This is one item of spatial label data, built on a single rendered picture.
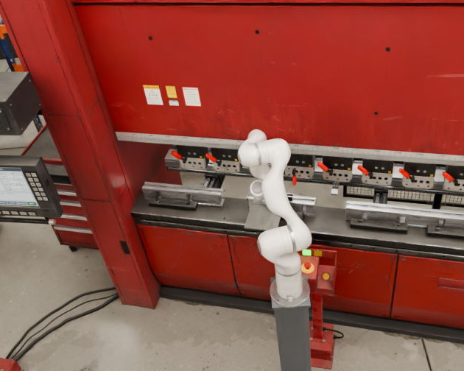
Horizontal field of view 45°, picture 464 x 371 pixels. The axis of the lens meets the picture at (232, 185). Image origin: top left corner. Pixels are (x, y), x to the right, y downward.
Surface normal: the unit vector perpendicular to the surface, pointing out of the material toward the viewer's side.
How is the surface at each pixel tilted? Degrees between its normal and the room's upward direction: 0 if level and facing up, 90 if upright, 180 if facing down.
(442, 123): 90
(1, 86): 0
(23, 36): 90
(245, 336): 0
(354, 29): 90
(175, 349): 0
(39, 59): 90
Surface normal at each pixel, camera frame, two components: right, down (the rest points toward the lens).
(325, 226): -0.11, -0.73
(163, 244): -0.26, 0.67
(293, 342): -0.01, 0.67
